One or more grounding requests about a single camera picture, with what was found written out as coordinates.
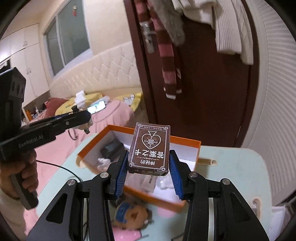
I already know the red pink striped scarf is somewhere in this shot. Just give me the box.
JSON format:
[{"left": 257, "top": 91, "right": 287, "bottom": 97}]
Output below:
[{"left": 134, "top": 1, "right": 182, "bottom": 100}]

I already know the dark brown door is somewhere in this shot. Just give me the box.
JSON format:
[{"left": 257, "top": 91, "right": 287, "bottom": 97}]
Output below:
[{"left": 124, "top": 1, "right": 259, "bottom": 147}]

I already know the white cosmetic tube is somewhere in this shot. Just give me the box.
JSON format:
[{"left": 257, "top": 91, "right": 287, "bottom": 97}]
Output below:
[{"left": 126, "top": 174, "right": 157, "bottom": 193}]

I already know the grey fur collar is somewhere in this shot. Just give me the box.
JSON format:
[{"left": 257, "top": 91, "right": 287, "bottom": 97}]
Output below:
[{"left": 150, "top": 0, "right": 185, "bottom": 46}]

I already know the orange cardboard box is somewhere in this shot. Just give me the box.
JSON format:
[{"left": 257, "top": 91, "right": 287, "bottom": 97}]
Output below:
[{"left": 76, "top": 123, "right": 201, "bottom": 212}]

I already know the cream tufted headboard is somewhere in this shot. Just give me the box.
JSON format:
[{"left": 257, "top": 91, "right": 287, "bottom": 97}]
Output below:
[{"left": 50, "top": 41, "right": 141, "bottom": 98}]

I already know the black cable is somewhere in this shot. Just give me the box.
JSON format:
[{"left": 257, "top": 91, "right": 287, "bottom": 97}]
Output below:
[{"left": 36, "top": 159, "right": 84, "bottom": 181}]

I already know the brown card box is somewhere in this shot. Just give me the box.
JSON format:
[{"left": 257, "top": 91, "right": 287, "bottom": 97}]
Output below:
[{"left": 127, "top": 122, "right": 171, "bottom": 176}]

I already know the pink bed blanket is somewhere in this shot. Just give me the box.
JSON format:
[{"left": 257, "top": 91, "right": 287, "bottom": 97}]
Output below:
[{"left": 23, "top": 100, "right": 135, "bottom": 235}]

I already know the silver door handle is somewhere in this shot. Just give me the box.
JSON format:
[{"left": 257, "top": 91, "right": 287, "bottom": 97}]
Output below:
[{"left": 140, "top": 21, "right": 157, "bottom": 54}]

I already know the white knit sweater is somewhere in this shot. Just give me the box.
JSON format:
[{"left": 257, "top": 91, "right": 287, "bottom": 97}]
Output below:
[{"left": 172, "top": 0, "right": 253, "bottom": 65}]

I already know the white wardrobe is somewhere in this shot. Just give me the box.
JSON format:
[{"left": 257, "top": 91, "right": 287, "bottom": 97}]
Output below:
[{"left": 1, "top": 24, "right": 49, "bottom": 106}]

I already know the white charger box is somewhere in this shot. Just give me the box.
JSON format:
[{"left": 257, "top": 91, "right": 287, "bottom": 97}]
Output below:
[{"left": 75, "top": 90, "right": 86, "bottom": 109}]

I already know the lit smartphone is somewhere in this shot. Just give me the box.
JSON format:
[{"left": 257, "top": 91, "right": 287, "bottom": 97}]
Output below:
[{"left": 87, "top": 100, "right": 106, "bottom": 114}]

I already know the yellow pillow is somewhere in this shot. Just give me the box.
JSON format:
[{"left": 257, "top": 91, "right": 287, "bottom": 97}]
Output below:
[{"left": 54, "top": 92, "right": 143, "bottom": 115}]

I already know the person's left hand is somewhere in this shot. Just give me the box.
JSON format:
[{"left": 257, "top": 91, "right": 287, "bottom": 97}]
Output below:
[{"left": 0, "top": 150, "right": 39, "bottom": 198}]

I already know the clear plastic bag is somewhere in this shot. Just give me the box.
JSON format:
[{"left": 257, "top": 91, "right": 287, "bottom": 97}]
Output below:
[{"left": 156, "top": 176, "right": 174, "bottom": 190}]

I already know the window with grey glass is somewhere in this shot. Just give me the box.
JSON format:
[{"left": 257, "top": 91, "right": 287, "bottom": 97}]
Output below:
[{"left": 44, "top": 1, "right": 92, "bottom": 78}]

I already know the white slatted radiator cover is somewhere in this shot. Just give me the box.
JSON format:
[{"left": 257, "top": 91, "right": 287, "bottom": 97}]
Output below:
[{"left": 242, "top": 1, "right": 295, "bottom": 205}]

